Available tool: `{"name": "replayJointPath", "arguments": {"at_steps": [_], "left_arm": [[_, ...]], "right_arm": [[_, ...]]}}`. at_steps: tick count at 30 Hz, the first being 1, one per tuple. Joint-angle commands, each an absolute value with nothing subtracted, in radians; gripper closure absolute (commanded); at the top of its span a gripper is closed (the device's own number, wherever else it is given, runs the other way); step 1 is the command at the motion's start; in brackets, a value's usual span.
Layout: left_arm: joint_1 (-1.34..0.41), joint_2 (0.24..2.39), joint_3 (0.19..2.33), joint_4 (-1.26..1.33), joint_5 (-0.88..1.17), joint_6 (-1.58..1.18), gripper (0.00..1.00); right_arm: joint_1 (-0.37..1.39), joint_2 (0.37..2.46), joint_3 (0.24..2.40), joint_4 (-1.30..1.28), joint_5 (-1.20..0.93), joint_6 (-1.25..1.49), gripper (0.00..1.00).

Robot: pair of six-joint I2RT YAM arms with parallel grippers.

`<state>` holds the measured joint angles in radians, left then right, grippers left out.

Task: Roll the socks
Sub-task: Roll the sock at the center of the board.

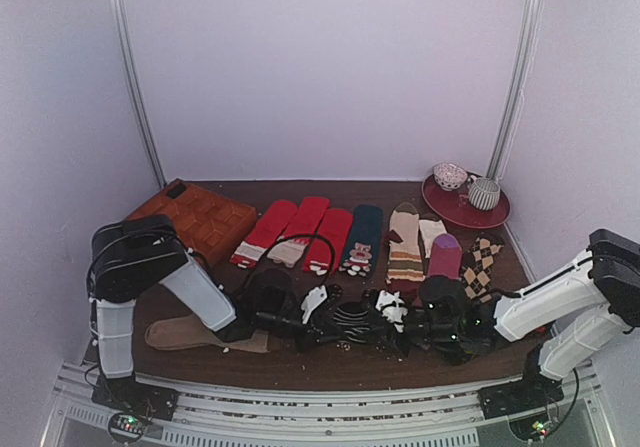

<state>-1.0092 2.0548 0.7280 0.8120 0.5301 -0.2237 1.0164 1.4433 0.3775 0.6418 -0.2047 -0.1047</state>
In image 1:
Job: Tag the left aluminium frame post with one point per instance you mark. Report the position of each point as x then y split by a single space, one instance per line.
135 93

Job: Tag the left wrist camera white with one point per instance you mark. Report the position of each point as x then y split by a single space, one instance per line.
312 301

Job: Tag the dark red plate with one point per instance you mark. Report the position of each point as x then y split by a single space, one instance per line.
454 207

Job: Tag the purple magenta sock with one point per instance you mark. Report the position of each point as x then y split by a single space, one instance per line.
445 257

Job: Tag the red sock middle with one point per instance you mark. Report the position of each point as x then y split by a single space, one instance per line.
310 213

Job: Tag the brown argyle sock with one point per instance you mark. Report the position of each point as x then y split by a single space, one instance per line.
477 264

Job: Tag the orange divided organizer tray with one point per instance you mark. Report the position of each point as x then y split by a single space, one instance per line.
208 222

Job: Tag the dark green reindeer sock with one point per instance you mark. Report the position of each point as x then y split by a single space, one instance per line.
361 251

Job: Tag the cream short sock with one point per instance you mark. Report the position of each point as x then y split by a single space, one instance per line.
430 229

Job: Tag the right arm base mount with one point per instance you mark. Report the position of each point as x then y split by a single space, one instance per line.
532 406

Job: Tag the tan sock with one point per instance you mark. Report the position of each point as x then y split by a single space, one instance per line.
187 332

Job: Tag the aluminium frame post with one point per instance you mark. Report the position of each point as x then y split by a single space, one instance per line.
515 93
135 93

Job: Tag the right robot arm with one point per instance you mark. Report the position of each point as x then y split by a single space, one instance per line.
600 285

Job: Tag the red sock left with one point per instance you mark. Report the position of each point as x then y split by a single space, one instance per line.
265 232

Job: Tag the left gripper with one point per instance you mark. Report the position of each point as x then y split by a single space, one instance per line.
314 336

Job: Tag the striped grey cup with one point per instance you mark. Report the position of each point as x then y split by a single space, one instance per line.
483 193

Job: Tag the right aluminium frame post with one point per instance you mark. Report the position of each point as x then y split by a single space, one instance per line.
515 93

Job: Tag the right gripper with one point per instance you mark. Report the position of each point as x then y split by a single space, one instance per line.
395 331

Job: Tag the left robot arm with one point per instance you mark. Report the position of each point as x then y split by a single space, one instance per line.
130 257

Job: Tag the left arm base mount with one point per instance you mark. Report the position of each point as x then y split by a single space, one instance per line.
136 405

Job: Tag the patterned white bowl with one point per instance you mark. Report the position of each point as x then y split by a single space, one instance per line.
449 177

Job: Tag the black white striped sock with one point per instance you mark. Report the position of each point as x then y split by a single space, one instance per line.
361 326

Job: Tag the black orange argyle sock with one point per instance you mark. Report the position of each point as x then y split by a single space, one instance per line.
543 331

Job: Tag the beige striped sock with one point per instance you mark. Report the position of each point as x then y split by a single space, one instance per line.
405 271

